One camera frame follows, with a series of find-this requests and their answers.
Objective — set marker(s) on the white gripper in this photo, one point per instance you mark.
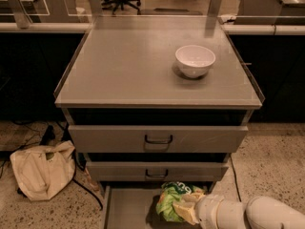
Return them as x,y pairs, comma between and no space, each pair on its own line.
206,210

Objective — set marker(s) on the green rice chip bag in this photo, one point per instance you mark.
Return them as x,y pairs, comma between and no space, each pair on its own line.
170,192

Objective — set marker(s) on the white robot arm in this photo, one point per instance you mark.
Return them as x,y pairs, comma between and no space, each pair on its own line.
258,213

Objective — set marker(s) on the grey bottom drawer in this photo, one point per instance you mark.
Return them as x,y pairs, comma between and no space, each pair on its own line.
132,206

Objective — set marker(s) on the grey drawer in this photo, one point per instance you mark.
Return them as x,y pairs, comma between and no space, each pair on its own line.
157,139
156,171
132,206

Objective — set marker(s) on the grey middle drawer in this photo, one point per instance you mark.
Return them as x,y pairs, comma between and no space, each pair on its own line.
156,171

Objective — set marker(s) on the grey drawer cabinet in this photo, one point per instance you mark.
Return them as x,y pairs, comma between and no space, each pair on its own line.
125,74

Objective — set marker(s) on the grey top drawer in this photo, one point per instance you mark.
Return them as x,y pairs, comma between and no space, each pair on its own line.
157,139

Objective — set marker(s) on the beige cloth tote bag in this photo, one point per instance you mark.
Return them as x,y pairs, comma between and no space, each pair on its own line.
43,171

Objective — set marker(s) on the white ceramic bowl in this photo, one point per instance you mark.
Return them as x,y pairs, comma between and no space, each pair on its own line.
194,61

